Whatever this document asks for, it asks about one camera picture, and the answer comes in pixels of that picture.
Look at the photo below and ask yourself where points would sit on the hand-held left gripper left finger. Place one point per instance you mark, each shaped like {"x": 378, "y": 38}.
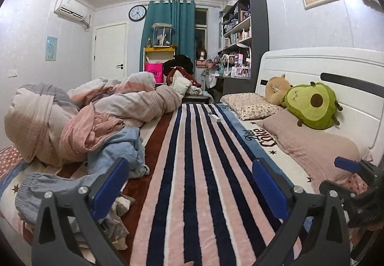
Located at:
{"x": 111, "y": 188}

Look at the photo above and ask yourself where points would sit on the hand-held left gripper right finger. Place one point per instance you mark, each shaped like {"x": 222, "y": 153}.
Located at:
{"x": 270, "y": 191}

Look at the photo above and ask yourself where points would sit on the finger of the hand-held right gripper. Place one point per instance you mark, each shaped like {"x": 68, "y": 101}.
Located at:
{"x": 333, "y": 188}
{"x": 348, "y": 164}

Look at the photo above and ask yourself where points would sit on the grey pants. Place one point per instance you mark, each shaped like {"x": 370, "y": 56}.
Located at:
{"x": 33, "y": 191}

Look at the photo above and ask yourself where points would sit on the grey camouflage cloth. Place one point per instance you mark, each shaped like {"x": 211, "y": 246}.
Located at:
{"x": 120, "y": 218}

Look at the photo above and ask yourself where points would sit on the beige pillow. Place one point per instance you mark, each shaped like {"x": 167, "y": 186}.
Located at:
{"x": 312, "y": 146}

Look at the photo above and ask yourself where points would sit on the light blue crumpled garment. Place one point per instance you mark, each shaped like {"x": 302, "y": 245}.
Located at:
{"x": 120, "y": 146}

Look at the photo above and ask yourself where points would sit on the green avocado plush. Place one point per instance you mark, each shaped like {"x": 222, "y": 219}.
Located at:
{"x": 312, "y": 110}

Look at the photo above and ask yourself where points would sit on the striped plush blanket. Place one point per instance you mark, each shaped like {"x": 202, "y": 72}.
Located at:
{"x": 195, "y": 179}

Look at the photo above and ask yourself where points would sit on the pink grey crumpled duvet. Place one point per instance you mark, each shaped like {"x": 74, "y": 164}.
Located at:
{"x": 60, "y": 119}

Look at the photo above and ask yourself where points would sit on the floral pillow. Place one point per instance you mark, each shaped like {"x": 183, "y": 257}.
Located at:
{"x": 249, "y": 107}

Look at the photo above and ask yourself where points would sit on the small white box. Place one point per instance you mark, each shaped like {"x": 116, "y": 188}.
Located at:
{"x": 214, "y": 117}

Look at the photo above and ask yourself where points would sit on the brown plush toy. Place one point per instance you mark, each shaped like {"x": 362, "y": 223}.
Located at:
{"x": 276, "y": 89}

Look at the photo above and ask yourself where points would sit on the pink dotted bed sheet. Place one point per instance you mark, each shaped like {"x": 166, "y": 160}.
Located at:
{"x": 12, "y": 158}

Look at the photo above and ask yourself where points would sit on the white bed headboard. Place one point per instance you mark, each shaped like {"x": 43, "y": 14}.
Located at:
{"x": 303, "y": 65}

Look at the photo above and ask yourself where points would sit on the pink shopping bag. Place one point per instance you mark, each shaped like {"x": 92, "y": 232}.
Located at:
{"x": 153, "y": 72}

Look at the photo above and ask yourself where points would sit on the pile of clothes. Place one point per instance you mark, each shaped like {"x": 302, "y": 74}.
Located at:
{"x": 181, "y": 71}

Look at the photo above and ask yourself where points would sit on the white door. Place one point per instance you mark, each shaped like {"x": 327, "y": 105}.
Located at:
{"x": 108, "y": 50}

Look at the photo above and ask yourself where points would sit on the yellow shelf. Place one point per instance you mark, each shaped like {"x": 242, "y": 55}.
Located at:
{"x": 159, "y": 50}

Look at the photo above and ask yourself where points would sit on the wig head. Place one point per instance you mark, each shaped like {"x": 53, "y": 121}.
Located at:
{"x": 202, "y": 53}

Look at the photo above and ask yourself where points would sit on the glass figurine display case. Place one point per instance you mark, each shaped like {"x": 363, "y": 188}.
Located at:
{"x": 162, "y": 35}

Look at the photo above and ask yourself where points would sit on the dark grey bookshelf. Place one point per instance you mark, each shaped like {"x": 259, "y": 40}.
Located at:
{"x": 258, "y": 29}

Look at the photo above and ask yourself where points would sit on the teal curtain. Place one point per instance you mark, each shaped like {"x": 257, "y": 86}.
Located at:
{"x": 177, "y": 29}

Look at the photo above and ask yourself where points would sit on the window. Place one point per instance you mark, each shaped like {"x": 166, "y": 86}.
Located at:
{"x": 201, "y": 32}

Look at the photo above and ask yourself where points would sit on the white air conditioner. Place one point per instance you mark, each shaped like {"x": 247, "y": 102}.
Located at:
{"x": 70, "y": 11}

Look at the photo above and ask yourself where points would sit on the white light switch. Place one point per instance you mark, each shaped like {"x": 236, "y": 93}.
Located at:
{"x": 13, "y": 73}

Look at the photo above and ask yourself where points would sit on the small blue wall poster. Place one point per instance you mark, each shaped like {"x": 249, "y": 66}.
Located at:
{"x": 51, "y": 48}

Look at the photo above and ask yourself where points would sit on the round wall clock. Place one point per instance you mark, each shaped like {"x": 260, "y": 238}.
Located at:
{"x": 137, "y": 12}

